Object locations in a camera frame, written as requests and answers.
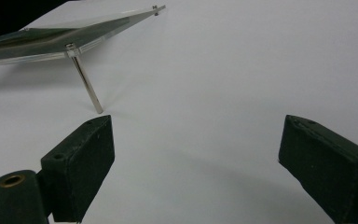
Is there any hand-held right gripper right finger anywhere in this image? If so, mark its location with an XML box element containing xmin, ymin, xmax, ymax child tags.
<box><xmin>278</xmin><ymin>114</ymin><xmax>358</xmax><ymax>224</ymax></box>

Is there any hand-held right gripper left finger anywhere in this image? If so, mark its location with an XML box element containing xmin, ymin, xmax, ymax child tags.
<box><xmin>40</xmin><ymin>114</ymin><xmax>116</xmax><ymax>223</ymax></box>

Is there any clear acrylic photo frame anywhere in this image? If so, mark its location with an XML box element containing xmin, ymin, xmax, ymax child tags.
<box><xmin>0</xmin><ymin>4</ymin><xmax>167</xmax><ymax>115</ymax></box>

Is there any white work board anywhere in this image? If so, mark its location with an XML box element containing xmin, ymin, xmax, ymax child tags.
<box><xmin>0</xmin><ymin>0</ymin><xmax>358</xmax><ymax>224</ymax></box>

